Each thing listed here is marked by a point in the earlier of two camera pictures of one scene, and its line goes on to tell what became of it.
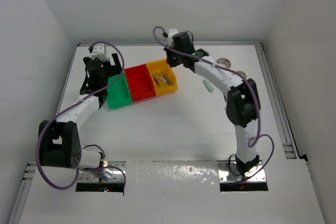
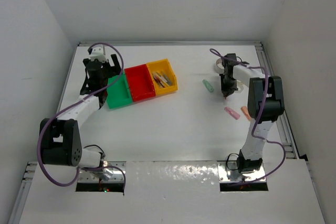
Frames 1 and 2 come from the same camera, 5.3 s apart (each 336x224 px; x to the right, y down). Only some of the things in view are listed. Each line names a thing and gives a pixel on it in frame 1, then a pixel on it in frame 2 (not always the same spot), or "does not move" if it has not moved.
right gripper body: [175, 58] to [228, 84]
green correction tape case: [208, 85] does not move
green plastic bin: [118, 94] does not move
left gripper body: [108, 70] does not move
